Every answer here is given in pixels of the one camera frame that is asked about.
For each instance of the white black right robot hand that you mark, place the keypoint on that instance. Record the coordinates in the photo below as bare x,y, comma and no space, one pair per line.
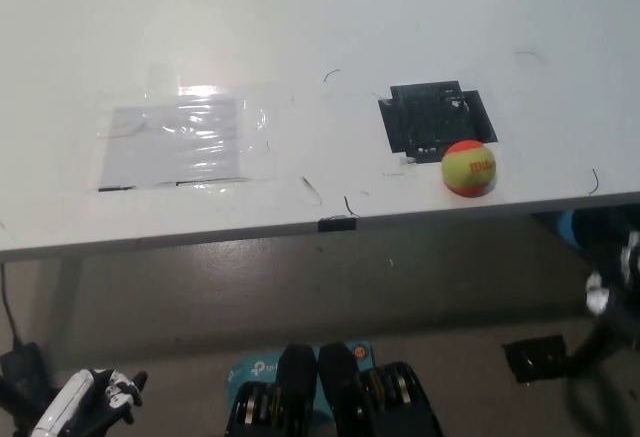
607,297

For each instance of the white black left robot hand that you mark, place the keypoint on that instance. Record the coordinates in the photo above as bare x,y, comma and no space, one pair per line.
75,399

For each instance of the small orange yellow tennis ball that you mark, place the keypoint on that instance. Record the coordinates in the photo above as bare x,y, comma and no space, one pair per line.
469,169

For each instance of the black power adapter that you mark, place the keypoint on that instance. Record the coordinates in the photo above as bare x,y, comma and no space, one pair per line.
25,372

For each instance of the blue object under table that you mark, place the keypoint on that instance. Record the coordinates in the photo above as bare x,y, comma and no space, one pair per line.
570,229

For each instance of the black floor tape patch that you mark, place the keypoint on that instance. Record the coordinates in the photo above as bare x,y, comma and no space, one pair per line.
535,359

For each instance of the teal tp-link box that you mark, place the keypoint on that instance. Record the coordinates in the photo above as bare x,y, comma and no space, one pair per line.
255,368

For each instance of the black tape patch on table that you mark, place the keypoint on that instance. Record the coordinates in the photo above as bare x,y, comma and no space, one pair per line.
425,117

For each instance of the clear plastic covered paper sheet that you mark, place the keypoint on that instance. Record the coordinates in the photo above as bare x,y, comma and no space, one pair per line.
170,142

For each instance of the small black tape strip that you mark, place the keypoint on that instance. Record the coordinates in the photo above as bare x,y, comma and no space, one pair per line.
337,223

